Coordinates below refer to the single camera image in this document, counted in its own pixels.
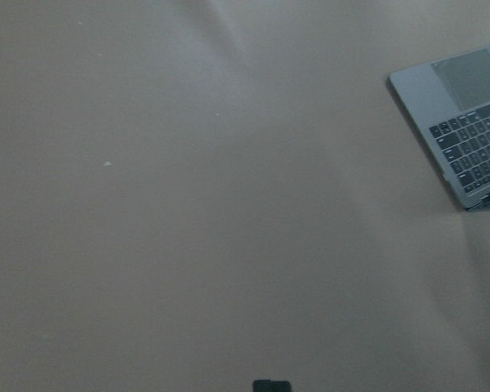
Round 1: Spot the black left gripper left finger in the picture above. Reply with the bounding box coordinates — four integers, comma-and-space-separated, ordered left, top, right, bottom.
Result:
252, 379, 272, 392

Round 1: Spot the grey laptop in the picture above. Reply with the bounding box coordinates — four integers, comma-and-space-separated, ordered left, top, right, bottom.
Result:
389, 46, 490, 211

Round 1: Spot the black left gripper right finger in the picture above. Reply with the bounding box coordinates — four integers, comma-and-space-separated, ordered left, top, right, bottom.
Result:
271, 381, 291, 392

